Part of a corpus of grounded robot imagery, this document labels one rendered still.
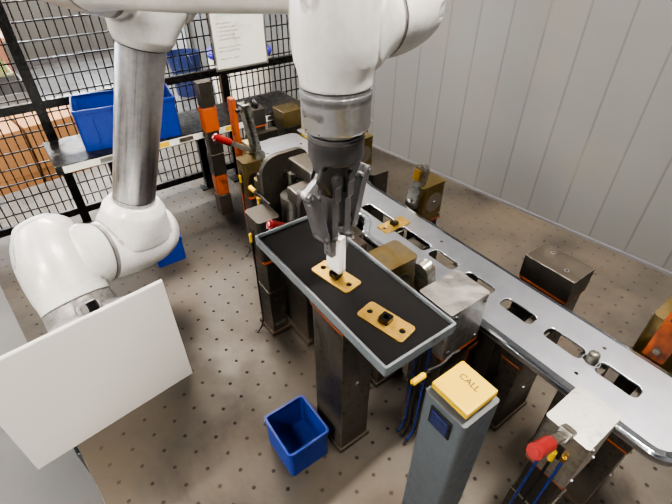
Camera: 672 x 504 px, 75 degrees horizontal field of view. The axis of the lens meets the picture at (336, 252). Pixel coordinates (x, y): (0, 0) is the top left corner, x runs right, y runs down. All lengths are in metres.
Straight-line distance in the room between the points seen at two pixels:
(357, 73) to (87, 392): 0.86
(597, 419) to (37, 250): 1.11
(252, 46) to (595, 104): 1.80
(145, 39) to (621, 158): 2.40
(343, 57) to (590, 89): 2.36
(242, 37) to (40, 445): 1.45
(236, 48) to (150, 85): 0.86
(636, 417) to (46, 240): 1.19
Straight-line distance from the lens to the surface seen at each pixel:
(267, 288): 1.16
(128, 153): 1.12
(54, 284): 1.14
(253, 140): 1.34
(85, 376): 1.08
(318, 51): 0.52
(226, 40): 1.86
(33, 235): 1.17
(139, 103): 1.08
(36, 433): 1.14
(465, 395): 0.61
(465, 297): 0.80
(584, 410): 0.78
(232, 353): 1.24
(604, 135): 2.82
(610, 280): 1.67
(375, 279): 0.73
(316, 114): 0.55
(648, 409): 0.92
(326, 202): 0.63
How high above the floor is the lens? 1.64
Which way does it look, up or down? 38 degrees down
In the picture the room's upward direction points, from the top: straight up
